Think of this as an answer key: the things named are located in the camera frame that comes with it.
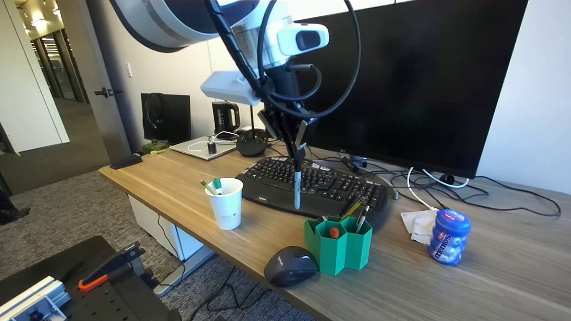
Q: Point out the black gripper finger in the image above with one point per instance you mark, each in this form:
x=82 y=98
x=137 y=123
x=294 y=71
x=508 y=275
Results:
x=289 y=145
x=301 y=139

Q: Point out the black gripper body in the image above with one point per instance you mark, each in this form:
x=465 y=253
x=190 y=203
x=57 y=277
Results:
x=281 y=112

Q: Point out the black marker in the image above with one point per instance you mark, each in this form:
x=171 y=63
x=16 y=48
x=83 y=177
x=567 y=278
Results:
x=296 y=189

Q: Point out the green honeycomb pen rack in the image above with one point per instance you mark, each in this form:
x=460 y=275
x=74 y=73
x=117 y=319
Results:
x=339 y=252

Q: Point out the dark grey computer mouse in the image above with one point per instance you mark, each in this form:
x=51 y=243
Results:
x=289 y=266

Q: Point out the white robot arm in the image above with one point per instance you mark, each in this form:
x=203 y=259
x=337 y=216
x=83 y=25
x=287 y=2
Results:
x=171 y=20

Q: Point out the green marker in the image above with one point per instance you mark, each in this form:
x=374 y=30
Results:
x=215 y=184

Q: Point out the orange marker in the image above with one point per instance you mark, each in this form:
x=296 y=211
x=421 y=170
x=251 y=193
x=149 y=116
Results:
x=333 y=232

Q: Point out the flat black desk object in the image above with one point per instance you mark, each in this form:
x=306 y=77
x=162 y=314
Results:
x=124 y=161

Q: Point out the black webcam on stand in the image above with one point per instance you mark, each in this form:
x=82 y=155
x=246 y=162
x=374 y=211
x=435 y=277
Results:
x=251 y=143

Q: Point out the black ergonomic keyboard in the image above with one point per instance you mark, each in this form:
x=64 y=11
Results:
x=323 y=187

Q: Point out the small black dongle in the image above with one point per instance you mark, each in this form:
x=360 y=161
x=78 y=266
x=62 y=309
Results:
x=210 y=145

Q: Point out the yellow pencil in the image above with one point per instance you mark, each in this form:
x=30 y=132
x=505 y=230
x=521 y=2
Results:
x=351 y=209

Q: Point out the white paper cup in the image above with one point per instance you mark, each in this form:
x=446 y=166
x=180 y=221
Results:
x=226 y=207

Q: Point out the silver laptop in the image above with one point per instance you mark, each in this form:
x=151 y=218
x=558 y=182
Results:
x=196 y=148

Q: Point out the black framed panel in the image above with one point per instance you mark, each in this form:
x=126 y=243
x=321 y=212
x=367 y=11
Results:
x=165 y=116

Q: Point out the large black computer monitor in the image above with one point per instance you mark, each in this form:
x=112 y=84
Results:
x=415 y=82

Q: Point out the white tissue paper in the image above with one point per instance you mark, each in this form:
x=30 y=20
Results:
x=417 y=225

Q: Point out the white drawer cabinet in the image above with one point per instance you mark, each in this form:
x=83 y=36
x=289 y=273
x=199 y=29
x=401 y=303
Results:
x=171 y=237

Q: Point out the blue gum container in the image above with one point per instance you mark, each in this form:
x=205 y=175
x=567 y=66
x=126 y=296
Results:
x=449 y=237

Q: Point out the grey door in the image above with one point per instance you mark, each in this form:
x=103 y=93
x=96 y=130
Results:
x=98 y=54

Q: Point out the aluminium extrusion block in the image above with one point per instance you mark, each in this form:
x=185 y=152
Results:
x=32 y=300

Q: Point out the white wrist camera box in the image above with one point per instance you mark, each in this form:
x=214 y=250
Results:
x=228 y=87

